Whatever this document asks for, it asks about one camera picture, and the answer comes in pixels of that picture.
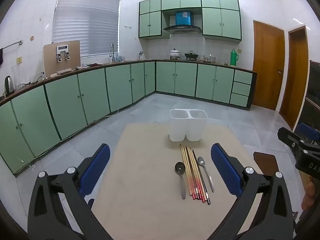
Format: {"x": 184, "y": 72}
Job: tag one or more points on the black spoon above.
{"x": 181, "y": 177}

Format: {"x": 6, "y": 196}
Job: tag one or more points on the white window blind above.
{"x": 85, "y": 22}

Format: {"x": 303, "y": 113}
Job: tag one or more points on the metal towel rail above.
{"x": 11, "y": 45}

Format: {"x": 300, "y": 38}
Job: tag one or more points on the black wok with lid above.
{"x": 190, "y": 55}

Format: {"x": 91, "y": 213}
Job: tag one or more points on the dark hanging cloth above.
{"x": 1, "y": 56}

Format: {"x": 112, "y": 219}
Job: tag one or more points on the white two-compartment utensil holder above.
{"x": 188, "y": 125}

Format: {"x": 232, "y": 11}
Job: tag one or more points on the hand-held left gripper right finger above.
{"x": 225, "y": 170}

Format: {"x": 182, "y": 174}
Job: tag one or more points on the steel electric kettle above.
{"x": 9, "y": 84}

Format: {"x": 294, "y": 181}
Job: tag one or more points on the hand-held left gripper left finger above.
{"x": 96, "y": 167}

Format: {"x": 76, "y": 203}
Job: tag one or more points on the white cooking pot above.
{"x": 174, "y": 54}

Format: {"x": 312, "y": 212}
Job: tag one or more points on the person's right hand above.
{"x": 309, "y": 192}

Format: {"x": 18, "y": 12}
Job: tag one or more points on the black glass-front cabinet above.
{"x": 313, "y": 90}

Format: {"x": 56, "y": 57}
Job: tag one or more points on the green thermos flask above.
{"x": 234, "y": 58}

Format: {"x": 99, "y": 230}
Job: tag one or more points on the bundle of bamboo chopsticks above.
{"x": 190, "y": 170}

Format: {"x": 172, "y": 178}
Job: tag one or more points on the silver metal spoon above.
{"x": 206, "y": 171}

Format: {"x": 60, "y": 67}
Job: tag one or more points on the brown wooden board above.
{"x": 50, "y": 60}

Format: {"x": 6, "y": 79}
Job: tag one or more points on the green lower kitchen cabinets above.
{"x": 100, "y": 92}

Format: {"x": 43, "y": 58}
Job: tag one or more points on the clear plastic pitcher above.
{"x": 16, "y": 77}

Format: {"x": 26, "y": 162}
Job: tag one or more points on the chrome kitchen faucet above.
{"x": 112, "y": 51}

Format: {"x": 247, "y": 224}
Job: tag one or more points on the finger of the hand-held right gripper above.
{"x": 308, "y": 131}
{"x": 288, "y": 136}

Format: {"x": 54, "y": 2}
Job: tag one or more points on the white device with clips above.
{"x": 62, "y": 51}

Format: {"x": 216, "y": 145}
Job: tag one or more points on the yellow wall socket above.
{"x": 19, "y": 60}

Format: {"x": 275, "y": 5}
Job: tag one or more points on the range hood with blue film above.
{"x": 182, "y": 21}

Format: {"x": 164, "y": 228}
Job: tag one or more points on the brown wooden stool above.
{"x": 266, "y": 163}

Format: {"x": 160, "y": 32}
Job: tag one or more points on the brown wooden door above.
{"x": 296, "y": 77}
{"x": 268, "y": 65}

